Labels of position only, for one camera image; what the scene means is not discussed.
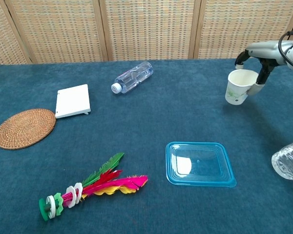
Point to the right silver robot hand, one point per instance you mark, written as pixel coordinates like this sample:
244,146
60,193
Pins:
266,50

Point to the white paper cup floral print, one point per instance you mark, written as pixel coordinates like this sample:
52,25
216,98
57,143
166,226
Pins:
236,85

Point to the round woven rattan coaster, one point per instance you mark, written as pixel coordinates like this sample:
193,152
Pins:
24,129

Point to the large crumpled clear plastic bottle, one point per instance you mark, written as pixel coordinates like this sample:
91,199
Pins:
289,161

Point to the blue clear plastic lid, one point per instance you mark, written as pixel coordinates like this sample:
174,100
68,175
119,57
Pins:
200,165

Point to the clear water bottle white cap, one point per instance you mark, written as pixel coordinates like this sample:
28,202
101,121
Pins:
134,76

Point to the white flat plastic box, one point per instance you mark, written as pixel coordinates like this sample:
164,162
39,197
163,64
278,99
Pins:
73,101

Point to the colourful feather shuttlecock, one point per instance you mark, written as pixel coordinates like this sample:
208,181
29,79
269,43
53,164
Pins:
105,184

